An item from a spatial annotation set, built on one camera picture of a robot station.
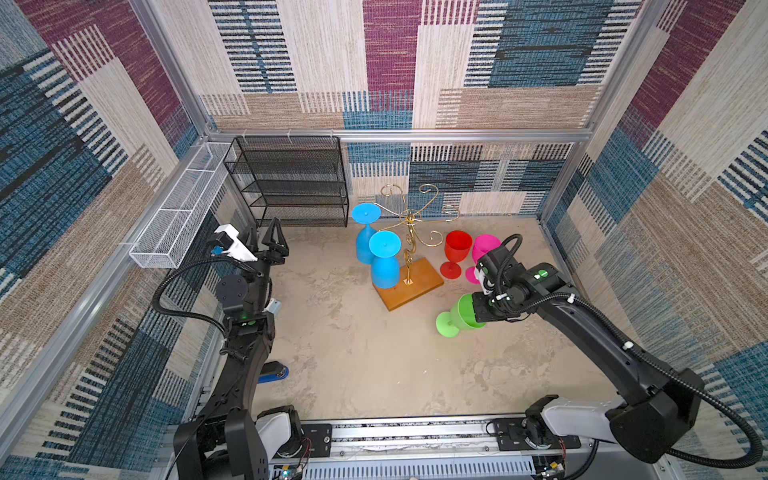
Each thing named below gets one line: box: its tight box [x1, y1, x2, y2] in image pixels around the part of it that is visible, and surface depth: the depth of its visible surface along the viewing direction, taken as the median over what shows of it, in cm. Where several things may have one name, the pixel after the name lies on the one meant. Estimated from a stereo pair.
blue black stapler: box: [258, 361, 290, 384], surface depth 84 cm
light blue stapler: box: [266, 298, 282, 317], surface depth 97 cm
